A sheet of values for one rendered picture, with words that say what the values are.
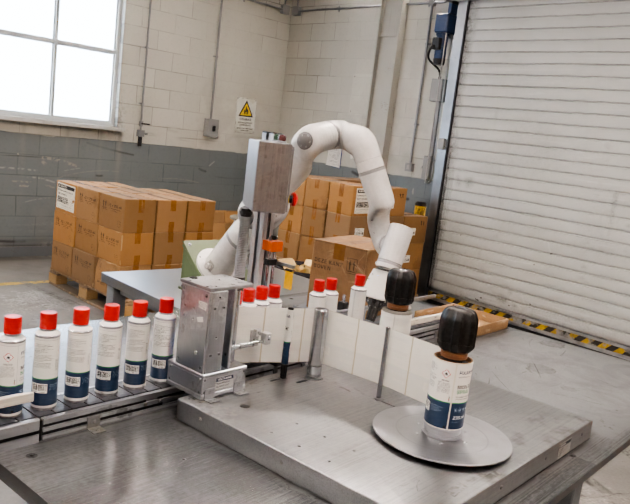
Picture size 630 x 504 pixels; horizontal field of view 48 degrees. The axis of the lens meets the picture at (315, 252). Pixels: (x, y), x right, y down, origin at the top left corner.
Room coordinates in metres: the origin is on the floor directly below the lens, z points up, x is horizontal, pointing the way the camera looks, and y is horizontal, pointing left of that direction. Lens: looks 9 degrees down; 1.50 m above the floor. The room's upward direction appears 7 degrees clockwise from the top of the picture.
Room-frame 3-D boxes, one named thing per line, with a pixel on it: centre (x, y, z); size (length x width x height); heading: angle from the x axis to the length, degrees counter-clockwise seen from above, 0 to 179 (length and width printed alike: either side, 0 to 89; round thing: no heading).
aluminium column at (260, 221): (2.07, 0.16, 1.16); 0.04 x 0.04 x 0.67; 50
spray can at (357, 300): (2.23, -0.15, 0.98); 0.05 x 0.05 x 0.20
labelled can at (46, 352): (1.40, 0.53, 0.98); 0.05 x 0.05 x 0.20
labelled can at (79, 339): (1.46, 0.48, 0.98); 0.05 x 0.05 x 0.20
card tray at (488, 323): (2.77, -0.62, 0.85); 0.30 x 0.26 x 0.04; 140
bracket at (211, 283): (1.62, 0.22, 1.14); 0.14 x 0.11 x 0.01; 140
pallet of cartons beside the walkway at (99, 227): (5.75, 1.52, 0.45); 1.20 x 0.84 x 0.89; 46
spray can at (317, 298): (2.07, -0.02, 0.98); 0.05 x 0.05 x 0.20
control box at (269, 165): (1.98, 0.16, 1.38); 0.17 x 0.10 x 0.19; 15
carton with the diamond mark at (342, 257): (2.73, -0.17, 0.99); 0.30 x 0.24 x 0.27; 147
